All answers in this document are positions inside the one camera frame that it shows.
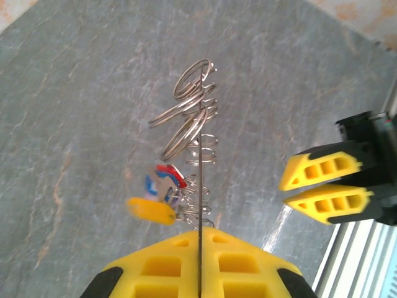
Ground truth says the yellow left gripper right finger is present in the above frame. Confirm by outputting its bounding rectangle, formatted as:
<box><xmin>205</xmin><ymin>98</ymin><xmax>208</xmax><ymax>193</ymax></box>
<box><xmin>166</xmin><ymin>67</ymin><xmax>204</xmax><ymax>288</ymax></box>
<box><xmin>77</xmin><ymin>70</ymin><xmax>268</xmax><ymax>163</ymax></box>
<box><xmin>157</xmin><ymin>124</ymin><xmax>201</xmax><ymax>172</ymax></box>
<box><xmin>200</xmin><ymin>227</ymin><xmax>318</xmax><ymax>298</ymax></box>

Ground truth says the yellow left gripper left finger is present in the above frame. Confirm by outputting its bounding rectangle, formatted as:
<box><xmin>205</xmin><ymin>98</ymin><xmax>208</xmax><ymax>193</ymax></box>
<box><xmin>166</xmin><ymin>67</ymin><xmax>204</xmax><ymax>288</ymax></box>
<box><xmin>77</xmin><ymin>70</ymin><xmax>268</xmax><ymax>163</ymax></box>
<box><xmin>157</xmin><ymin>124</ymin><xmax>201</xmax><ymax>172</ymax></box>
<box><xmin>79</xmin><ymin>230</ymin><xmax>200</xmax><ymax>298</ymax></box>

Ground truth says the yellow key tag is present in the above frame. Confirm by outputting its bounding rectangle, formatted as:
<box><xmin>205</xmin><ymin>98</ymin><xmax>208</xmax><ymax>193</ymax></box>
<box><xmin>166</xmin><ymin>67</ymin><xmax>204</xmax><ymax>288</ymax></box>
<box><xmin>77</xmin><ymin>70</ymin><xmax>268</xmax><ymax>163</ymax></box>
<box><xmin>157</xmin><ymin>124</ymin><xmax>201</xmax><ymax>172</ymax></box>
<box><xmin>126</xmin><ymin>197</ymin><xmax>177</xmax><ymax>225</ymax></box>

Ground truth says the blue white key tag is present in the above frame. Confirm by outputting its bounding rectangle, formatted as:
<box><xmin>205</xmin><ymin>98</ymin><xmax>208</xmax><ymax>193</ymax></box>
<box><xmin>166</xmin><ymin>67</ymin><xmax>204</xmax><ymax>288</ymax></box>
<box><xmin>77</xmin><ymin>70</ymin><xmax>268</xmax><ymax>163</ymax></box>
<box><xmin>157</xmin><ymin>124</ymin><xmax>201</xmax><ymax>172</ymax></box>
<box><xmin>145</xmin><ymin>172</ymin><xmax>181</xmax><ymax>207</ymax></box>

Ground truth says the red key tag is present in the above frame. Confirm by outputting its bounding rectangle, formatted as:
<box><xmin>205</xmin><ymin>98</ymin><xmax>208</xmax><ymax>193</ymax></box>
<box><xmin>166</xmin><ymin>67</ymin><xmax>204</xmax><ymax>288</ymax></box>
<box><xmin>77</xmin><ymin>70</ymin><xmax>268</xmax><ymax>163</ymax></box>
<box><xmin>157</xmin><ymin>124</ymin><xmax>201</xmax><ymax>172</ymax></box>
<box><xmin>154</xmin><ymin>163</ymin><xmax>189</xmax><ymax>189</ymax></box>

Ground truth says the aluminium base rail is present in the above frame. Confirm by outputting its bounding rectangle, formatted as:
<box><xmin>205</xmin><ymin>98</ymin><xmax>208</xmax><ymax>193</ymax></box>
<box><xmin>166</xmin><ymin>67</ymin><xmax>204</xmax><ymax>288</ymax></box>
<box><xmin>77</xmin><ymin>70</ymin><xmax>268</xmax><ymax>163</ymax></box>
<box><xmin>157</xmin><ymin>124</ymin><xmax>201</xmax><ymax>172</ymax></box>
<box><xmin>311</xmin><ymin>77</ymin><xmax>397</xmax><ymax>298</ymax></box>

